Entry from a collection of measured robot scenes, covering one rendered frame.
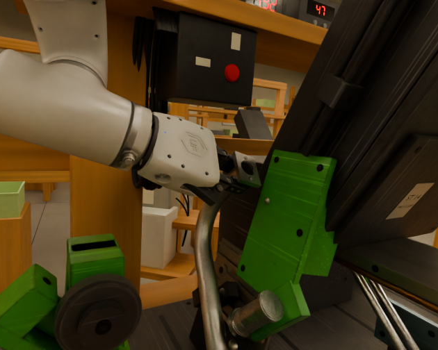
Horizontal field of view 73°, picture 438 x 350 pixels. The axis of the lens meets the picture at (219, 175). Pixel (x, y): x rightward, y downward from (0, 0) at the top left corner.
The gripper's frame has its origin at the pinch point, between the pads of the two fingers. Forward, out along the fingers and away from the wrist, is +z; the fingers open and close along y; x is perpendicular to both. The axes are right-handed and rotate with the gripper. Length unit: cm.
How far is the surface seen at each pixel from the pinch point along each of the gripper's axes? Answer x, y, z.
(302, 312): -2.2, -20.3, 5.0
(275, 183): -3.7, -2.4, 4.6
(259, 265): 3.3, -12.6, 5.1
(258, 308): 1.2, -19.2, 1.2
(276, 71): 338, 988, 678
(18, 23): 573, 848, -150
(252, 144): 16.0, 30.8, 25.3
